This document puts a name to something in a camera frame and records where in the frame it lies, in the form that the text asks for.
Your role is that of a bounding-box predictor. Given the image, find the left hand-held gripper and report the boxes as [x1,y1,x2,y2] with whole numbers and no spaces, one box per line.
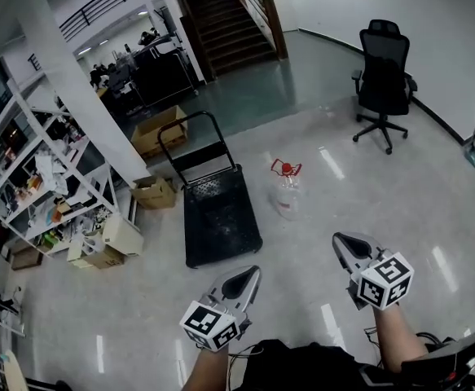
[179,264,262,352]

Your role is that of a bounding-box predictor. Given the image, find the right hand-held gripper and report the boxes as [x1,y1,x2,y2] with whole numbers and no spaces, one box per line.
[332,231,416,312]

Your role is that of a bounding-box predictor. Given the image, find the black platform cart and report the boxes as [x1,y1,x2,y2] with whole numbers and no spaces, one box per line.
[156,110,263,270]

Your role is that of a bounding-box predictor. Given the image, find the clear water jug red cap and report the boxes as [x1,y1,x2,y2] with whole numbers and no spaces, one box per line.
[267,157,306,222]

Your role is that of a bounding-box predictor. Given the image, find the person's left forearm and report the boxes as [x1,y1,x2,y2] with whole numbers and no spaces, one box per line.
[183,345,239,391]

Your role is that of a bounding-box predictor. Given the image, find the person's right forearm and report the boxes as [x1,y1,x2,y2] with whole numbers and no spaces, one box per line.
[373,302,429,375]

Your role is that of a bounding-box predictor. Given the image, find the grey glossy floor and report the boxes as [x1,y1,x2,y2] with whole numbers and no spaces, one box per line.
[0,26,475,391]

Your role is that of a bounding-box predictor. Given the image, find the person's black shirt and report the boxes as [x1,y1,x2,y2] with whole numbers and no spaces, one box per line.
[228,338,385,391]

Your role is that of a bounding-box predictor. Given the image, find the small open cardboard box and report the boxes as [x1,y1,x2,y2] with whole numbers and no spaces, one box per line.
[130,175,178,212]

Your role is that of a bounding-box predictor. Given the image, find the beige closed carton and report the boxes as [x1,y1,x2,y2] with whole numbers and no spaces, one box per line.
[101,213,146,257]

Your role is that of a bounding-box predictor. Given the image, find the brown printed cardboard box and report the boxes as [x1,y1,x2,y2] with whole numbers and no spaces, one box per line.
[81,244,127,271]

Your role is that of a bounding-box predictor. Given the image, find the black office chair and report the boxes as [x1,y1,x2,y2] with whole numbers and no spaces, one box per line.
[350,19,419,156]

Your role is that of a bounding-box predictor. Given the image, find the large open cardboard box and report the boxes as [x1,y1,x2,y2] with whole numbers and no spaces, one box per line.
[130,104,190,160]

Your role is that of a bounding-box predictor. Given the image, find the small brown cardboard box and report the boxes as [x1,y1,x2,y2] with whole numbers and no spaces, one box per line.
[10,245,45,271]

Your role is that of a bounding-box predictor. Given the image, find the black covered trolley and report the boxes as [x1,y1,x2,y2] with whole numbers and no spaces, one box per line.
[132,34,200,108]

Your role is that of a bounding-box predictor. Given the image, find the round wooden board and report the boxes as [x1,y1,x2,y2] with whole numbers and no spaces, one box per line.
[0,349,29,391]

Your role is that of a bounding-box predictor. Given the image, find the white metal shelf rack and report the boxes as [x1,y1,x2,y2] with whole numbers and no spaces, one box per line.
[0,90,121,262]

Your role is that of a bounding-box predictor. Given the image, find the dark wooden staircase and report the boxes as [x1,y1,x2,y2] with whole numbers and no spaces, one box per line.
[174,0,290,86]

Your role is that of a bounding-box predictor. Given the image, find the white square pillar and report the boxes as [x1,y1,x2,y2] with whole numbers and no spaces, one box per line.
[16,0,149,187]

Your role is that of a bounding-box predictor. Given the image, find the black balcony railing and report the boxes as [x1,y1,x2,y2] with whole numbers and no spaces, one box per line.
[59,0,159,43]

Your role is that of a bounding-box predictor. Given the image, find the black shoulder strap gear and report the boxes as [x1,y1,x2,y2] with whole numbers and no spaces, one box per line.
[358,319,475,391]

